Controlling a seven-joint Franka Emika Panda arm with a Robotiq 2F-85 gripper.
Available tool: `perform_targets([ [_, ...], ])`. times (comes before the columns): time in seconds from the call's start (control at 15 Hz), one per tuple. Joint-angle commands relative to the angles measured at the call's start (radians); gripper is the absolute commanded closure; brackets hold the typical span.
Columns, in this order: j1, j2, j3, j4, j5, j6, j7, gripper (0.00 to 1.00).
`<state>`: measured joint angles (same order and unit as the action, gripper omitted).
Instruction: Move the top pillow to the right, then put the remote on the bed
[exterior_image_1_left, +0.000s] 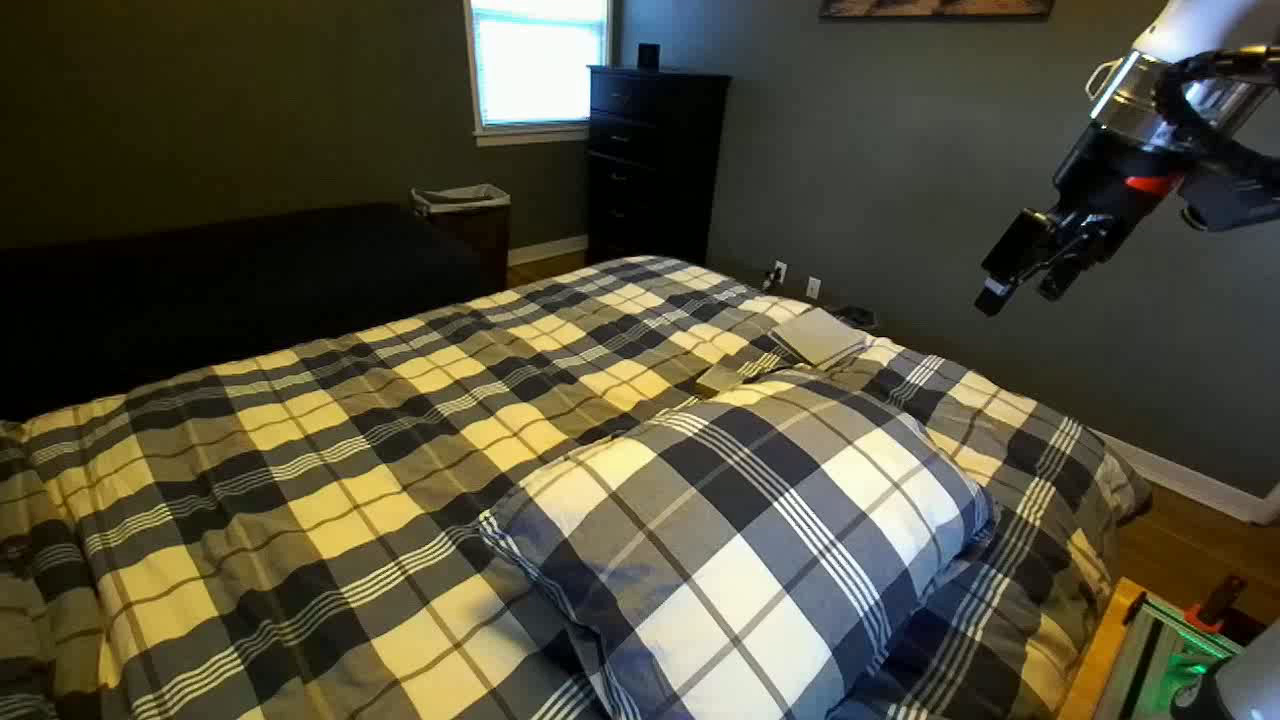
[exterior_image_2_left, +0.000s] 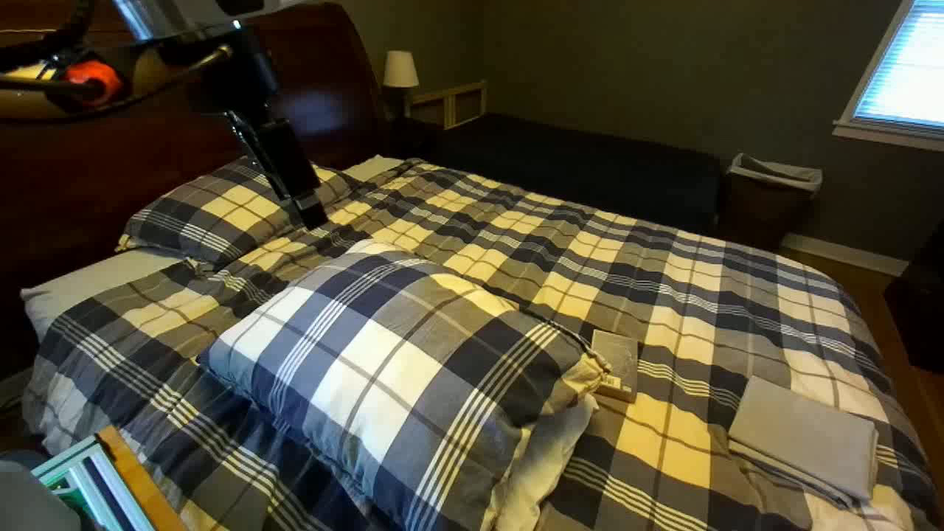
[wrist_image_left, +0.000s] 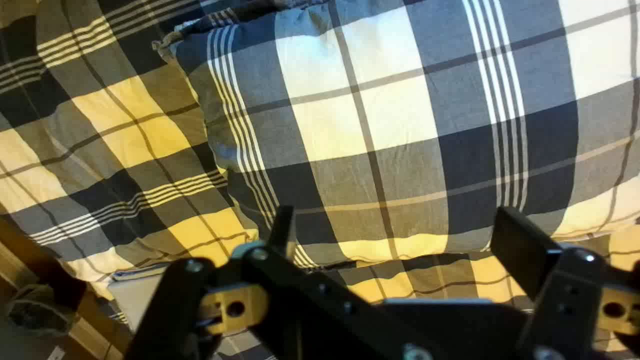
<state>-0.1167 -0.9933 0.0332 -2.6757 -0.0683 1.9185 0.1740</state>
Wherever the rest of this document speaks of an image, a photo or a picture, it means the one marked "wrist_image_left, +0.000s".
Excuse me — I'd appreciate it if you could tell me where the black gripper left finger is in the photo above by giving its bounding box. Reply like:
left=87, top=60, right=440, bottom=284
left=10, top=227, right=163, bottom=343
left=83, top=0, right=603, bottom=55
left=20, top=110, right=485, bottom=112
left=265, top=206, right=294, bottom=255

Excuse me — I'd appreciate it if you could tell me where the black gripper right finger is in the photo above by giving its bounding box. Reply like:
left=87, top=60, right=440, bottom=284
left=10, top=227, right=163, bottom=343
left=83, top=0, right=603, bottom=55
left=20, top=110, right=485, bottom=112
left=489, top=207, right=561, bottom=297

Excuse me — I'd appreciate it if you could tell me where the blue plaid top pillow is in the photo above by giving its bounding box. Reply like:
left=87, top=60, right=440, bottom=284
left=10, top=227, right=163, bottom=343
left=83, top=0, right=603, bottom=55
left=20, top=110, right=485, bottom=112
left=153, top=0, right=640, bottom=268

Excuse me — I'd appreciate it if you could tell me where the plaid bed comforter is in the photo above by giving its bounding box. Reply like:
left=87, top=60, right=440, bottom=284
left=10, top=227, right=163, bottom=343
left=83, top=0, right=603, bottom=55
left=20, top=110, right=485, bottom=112
left=0, top=0, right=640, bottom=316

